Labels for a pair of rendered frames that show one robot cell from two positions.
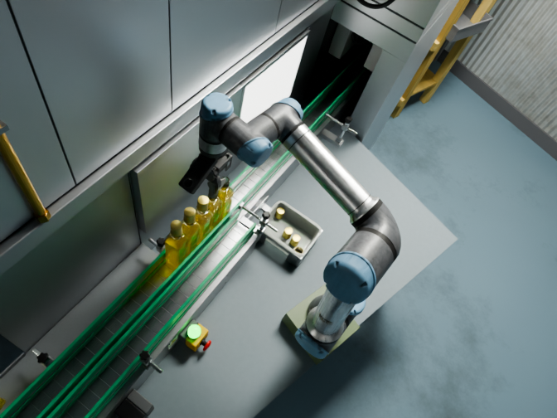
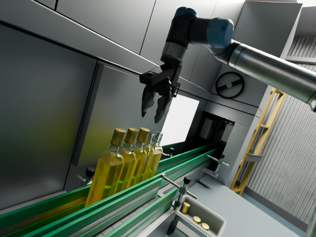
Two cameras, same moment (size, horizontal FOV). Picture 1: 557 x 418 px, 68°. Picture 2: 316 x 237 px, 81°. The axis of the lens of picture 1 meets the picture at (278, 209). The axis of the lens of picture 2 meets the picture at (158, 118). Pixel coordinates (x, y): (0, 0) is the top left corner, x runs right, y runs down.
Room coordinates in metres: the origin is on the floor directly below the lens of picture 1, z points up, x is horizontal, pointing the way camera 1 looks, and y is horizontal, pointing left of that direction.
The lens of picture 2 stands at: (0.07, 0.06, 1.31)
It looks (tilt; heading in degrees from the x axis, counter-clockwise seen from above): 9 degrees down; 13
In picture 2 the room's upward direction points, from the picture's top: 19 degrees clockwise
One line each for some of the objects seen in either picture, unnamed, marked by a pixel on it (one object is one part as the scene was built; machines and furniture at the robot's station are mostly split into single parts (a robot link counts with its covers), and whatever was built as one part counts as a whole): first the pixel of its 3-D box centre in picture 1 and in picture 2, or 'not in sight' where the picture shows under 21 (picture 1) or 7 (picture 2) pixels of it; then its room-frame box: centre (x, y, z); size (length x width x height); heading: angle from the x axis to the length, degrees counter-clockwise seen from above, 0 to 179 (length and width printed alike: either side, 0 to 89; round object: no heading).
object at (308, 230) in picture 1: (288, 232); (196, 221); (0.88, -0.07, 0.80); 0.22 x 0.17 x 0.09; 73
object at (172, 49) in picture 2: (212, 138); (173, 53); (0.68, 0.22, 1.43); 0.08 x 0.08 x 0.05
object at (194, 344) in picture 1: (194, 336); not in sight; (0.36, 0.12, 0.79); 0.07 x 0.07 x 0.07; 73
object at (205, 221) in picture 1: (201, 226); (130, 174); (0.66, 0.23, 0.99); 0.06 x 0.06 x 0.21; 72
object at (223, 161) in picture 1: (212, 157); (166, 78); (0.69, 0.22, 1.35); 0.09 x 0.08 x 0.12; 163
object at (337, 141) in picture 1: (336, 132); (213, 167); (1.41, -0.13, 0.90); 0.17 x 0.05 x 0.23; 73
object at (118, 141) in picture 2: (176, 228); (118, 137); (0.55, 0.26, 1.14); 0.04 x 0.04 x 0.04
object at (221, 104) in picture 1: (216, 119); (182, 29); (0.68, 0.22, 1.51); 0.09 x 0.08 x 0.11; 68
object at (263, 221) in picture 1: (258, 219); (177, 188); (0.79, 0.06, 0.95); 0.17 x 0.03 x 0.12; 73
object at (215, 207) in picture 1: (210, 215); (138, 170); (0.72, 0.21, 0.99); 0.06 x 0.06 x 0.21; 73
